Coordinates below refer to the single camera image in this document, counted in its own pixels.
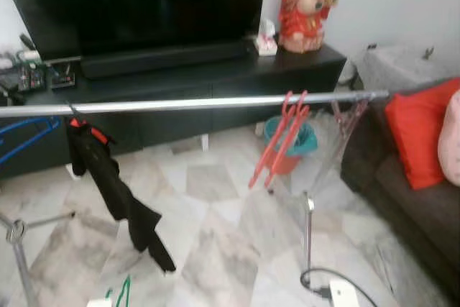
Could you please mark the green plastic hanger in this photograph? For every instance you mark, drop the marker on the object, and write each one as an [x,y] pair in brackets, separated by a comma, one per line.
[128,289]

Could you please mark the red plastic hanger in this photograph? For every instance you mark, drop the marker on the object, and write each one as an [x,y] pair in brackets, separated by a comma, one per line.
[291,116]
[262,174]

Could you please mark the blue plastic hanger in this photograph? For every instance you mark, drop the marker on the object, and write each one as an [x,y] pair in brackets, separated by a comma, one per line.
[57,124]

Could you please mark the pink cat face cushion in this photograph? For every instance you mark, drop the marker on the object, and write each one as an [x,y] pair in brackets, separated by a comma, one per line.
[451,141]

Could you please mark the red cushion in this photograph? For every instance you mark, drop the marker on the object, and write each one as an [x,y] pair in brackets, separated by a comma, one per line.
[420,134]

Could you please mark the small brass bird figurine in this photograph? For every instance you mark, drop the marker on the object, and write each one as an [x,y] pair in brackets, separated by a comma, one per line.
[429,53]

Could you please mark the side table with lace cloth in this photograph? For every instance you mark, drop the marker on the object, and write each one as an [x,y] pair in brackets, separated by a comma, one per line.
[399,70]

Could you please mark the dark grey sofa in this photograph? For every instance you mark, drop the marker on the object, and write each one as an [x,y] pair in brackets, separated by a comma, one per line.
[402,213]

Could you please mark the orange bin teal liner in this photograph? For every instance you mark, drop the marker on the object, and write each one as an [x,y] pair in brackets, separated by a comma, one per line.
[298,149]

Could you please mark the black TV cabinet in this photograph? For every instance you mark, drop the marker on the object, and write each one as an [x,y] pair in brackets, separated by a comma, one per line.
[287,70]

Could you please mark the red deity statue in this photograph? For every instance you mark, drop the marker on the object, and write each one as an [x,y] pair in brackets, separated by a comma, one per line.
[305,12]

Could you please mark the white pink tissue pack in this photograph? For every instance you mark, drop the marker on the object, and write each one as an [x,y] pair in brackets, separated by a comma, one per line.
[267,42]

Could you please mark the silver clothes rack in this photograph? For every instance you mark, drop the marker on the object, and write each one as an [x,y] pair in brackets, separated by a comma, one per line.
[180,103]

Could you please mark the black television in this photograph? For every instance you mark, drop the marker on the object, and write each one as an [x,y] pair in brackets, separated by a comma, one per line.
[144,5]

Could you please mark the black shirt red trim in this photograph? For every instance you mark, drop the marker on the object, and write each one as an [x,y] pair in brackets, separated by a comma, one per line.
[100,170]

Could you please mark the black electronic box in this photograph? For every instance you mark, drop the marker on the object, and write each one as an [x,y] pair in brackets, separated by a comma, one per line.
[25,78]
[61,75]

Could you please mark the black wall plug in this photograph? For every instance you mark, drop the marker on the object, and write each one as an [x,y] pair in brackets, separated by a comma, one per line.
[371,47]

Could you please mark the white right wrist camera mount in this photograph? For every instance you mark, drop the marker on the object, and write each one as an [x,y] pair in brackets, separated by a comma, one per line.
[343,294]

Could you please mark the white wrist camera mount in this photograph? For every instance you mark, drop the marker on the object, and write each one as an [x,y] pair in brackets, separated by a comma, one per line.
[100,303]
[343,294]

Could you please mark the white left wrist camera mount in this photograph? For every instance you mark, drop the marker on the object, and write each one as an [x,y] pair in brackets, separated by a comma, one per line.
[100,303]

